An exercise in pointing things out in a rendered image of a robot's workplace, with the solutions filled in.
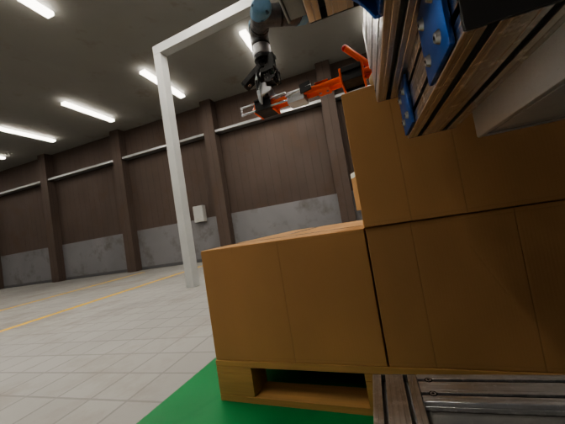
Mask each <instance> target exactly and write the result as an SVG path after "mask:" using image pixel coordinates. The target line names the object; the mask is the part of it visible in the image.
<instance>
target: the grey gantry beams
mask: <svg viewBox="0 0 565 424"><path fill-rule="evenodd" d="M251 2H252V0H240V1H239V2H237V3H235V4H233V5H231V6H229V7H227V8H225V9H223V10H221V11H219V12H218V13H216V14H214V15H212V16H210V17H208V18H206V19H205V20H203V21H201V22H199V23H197V24H195V25H193V26H191V27H189V28H188V29H185V30H183V31H182V32H180V33H178V34H175V35H173V36H172V37H171V38H169V39H167V40H164V41H162V42H161V43H159V44H157V45H155V46H153V47H152V50H153V56H154V55H156V54H158V53H162V54H163V55H164V56H169V55H171V54H173V53H175V52H177V51H179V50H181V49H183V48H185V47H187V46H189V45H191V44H193V43H195V42H197V41H199V40H201V39H203V38H205V37H207V36H209V35H211V34H213V33H215V32H217V31H219V30H221V29H223V28H225V27H227V26H229V25H232V24H234V23H236V22H238V21H240V20H242V19H244V18H246V17H248V16H250V10H251Z"/></svg>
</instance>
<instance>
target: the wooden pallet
mask: <svg viewBox="0 0 565 424"><path fill-rule="evenodd" d="M216 366H217V372H218V378H219V389H220V394H221V400H227V401H235V402H243V403H252V404H260V405H275V406H283V407H292V408H300V409H308V410H317V411H332V412H340V413H348V414H357V415H364V416H373V392H372V376H373V375H374V374H415V375H416V374H511V375H565V374H563V373H541V372H519V371H498V370H476V369H454V368H411V367H391V366H389V362H388V366H367V365H345V364H323V363H281V362H259V361H237V360H216ZM266 368H269V369H286V370H303V371H320V372H337V373H354V374H364V376H365V380H366V386H367V387H366V388H358V387H345V386H334V385H321V384H297V383H284V382H272V381H267V373H266Z"/></svg>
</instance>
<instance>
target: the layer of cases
mask: <svg viewBox="0 0 565 424"><path fill-rule="evenodd" d="M201 257H202V263H203V273H204V279H205V285H206V291H207V297H208V302H209V314H210V320H211V326H212V332H213V337H214V348H215V354H216V359H217V360H237V361H259V362H281V363H323V364H345V365H367V366H388V362H389V366H391V367H411V368H454V369H476V370H498V371H519V372H541V373H563V374H565V199H560V200H554V201H548V202H542V203H536V204H525V205H519V206H513V207H507V208H501V209H490V210H484V211H478V212H472V213H466V214H460V215H449V216H443V217H437V218H431V219H425V220H414V221H408V222H402V223H396V224H390V225H379V226H373V227H367V228H365V227H364V224H363V220H357V221H352V222H346V223H340V224H334V225H324V226H319V227H313V228H307V229H302V230H295V231H288V232H284V233H280V234H276V235H272V236H265V237H262V238H258V239H254V240H250V241H243V242H239V243H235V244H231V245H228V246H221V247H217V248H213V249H209V250H205V251H201Z"/></svg>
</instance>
